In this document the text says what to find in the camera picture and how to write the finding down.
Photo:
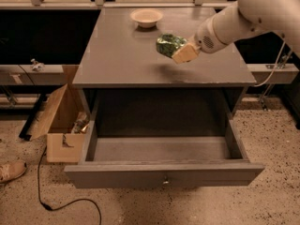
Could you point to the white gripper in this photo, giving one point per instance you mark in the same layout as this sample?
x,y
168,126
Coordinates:
x,y
205,40

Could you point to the grey open top drawer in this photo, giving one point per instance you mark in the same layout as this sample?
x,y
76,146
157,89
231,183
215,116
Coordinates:
x,y
138,137

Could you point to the items inside cardboard box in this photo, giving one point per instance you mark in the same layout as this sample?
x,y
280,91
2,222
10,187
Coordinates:
x,y
80,126

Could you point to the white ceramic bowl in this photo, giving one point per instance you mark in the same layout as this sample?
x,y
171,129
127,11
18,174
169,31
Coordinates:
x,y
146,17

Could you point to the cardboard box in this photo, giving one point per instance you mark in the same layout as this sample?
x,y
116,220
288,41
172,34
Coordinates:
x,y
62,109

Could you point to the small clear object on ledge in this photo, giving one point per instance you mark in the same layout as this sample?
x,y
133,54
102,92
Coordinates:
x,y
36,65

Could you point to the beige sneaker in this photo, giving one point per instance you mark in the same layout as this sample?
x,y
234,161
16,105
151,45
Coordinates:
x,y
12,170

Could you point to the grey cabinet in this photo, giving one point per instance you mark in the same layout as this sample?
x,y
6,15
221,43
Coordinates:
x,y
122,55

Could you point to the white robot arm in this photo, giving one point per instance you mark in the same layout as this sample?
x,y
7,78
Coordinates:
x,y
244,19

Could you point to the crushed green soda can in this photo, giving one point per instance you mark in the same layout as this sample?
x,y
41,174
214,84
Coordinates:
x,y
168,44

